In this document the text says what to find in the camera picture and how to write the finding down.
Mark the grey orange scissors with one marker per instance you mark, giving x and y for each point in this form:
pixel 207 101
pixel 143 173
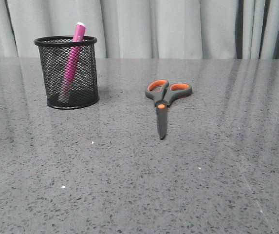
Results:
pixel 163 94

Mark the pink marker pen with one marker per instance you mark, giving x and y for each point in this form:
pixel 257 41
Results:
pixel 71 65

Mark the black mesh pen cup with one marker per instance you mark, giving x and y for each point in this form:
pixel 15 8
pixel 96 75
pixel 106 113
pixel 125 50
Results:
pixel 54 52

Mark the grey curtain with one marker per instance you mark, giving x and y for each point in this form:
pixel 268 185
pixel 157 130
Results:
pixel 162 29

